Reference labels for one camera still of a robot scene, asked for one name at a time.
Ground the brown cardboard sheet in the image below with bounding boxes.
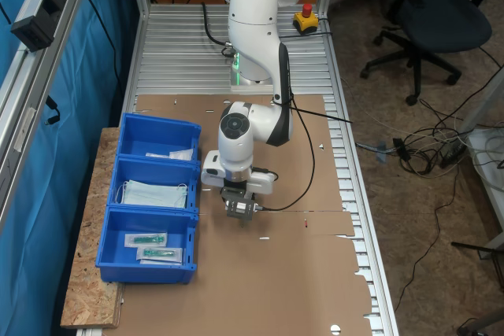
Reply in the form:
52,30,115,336
117,209,373,336
132,94,343,215

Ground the crinkled clear bag packet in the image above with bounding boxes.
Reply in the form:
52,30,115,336
169,148,195,162

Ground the green item clear packet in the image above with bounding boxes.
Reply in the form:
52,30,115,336
124,232,169,249
136,246,185,265

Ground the light face mask stack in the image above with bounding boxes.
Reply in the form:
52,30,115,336
116,179,189,209

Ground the blue bin with face masks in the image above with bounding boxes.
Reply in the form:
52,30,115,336
106,154,202,213

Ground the blue bin with clear packets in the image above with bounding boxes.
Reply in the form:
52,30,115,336
117,112,202,163

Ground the blue tape strip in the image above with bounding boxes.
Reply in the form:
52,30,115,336
374,140,390,164

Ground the blue bin with green packets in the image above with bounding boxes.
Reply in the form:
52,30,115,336
95,205,198,285

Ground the black power adapter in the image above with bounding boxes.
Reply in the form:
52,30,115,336
392,138,413,162

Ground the chipboard wood panel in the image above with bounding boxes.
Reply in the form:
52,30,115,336
60,127,125,329

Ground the yellow red emergency stop button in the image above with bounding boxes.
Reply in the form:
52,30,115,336
293,3,319,36

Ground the black floor power strip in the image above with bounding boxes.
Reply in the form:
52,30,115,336
439,142,469,168

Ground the black stand foot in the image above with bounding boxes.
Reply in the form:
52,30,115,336
450,239,504,262

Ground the black office chair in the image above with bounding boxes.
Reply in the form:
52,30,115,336
360,0,493,107

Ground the black floor object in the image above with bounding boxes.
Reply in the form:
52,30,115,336
456,316,487,336

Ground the aluminium cross beam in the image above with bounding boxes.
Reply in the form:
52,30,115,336
0,0,95,231

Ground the power socket strip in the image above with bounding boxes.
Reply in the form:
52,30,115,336
10,0,86,53

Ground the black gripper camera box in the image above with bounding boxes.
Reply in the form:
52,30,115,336
220,186,261,222

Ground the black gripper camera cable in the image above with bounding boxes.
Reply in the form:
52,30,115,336
251,94,316,213

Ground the tangle of floor cables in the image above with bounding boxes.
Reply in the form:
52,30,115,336
354,98,504,179

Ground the long black floor cable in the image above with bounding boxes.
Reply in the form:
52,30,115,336
393,170,461,313

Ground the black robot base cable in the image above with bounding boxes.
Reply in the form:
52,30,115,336
201,0,239,58

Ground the black hanging cable plug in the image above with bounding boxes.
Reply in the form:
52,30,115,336
44,94,63,125

